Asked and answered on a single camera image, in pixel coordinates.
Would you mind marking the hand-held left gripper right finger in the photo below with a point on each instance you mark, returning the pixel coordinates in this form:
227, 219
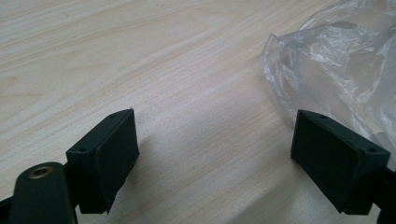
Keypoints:
336, 161

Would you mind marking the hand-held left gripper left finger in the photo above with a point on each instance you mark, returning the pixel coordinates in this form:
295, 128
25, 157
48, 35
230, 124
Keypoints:
102, 161

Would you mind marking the clear plastic bag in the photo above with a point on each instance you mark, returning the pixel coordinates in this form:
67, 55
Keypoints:
336, 62

